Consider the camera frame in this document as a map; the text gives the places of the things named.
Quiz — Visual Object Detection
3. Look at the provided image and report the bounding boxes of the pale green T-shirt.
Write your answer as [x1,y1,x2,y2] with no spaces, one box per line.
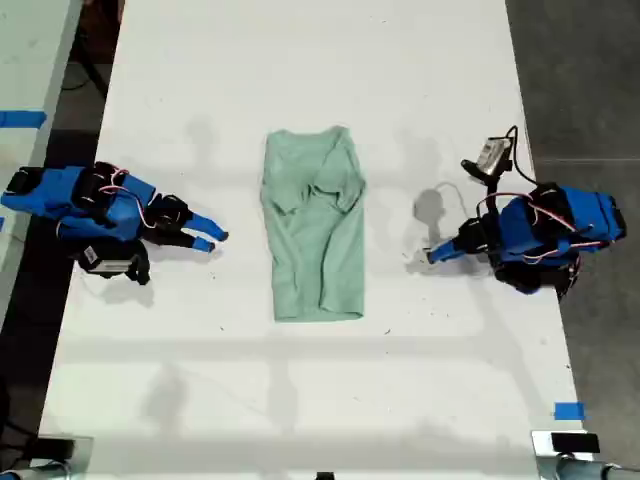
[259,125,370,324]

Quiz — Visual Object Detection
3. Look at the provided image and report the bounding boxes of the long blue tape strip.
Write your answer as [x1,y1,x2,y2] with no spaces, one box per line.
[0,109,49,129]

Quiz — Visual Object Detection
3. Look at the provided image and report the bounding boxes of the small blue tape patch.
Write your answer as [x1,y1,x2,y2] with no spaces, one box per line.
[553,401,587,421]

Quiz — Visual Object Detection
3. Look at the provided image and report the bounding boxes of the grey black small box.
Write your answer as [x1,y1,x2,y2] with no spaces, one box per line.
[35,435,94,462]

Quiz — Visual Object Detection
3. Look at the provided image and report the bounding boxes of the short black camera stalk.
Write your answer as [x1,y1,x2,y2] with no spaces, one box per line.
[460,158,501,189]
[130,242,152,286]

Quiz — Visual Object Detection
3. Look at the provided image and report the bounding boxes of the black silver camera box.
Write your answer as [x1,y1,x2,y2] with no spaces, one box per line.
[474,136,514,177]

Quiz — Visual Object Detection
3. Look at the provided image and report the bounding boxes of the black camera cable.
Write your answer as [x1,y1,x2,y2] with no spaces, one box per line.
[503,124,541,189]

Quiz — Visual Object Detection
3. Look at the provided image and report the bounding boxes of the black box on silver bracket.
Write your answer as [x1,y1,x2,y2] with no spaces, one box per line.
[530,429,602,459]

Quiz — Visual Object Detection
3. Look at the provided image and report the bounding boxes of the black floor cable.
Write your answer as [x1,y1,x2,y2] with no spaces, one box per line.
[0,417,42,469]

